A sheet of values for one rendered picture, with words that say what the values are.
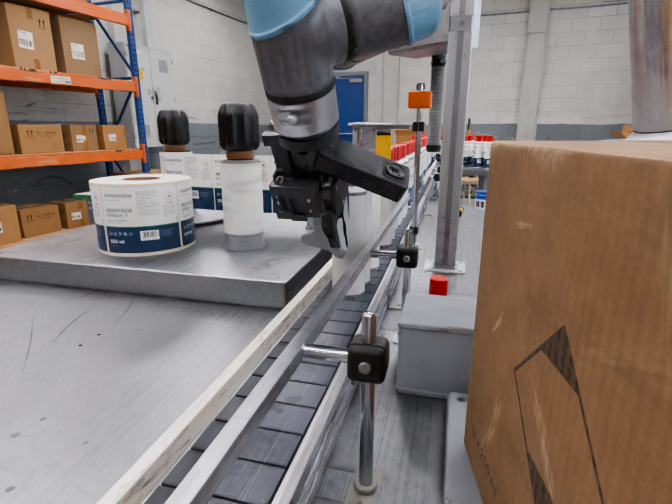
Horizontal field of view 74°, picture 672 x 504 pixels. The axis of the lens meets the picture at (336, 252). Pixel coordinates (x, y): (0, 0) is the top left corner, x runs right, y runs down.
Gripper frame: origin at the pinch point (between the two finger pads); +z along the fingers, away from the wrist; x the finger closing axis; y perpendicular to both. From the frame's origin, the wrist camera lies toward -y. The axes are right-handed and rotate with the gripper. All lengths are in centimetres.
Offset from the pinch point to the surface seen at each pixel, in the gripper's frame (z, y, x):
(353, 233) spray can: -1.1, -0.9, -2.5
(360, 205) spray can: -4.3, -1.8, -5.1
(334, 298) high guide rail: -9.8, -3.5, 16.5
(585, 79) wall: 309, -212, -722
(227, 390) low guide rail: -9.9, 3.7, 27.9
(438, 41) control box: -11, -10, -49
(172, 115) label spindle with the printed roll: 6, 58, -52
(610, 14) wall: 227, -234, -766
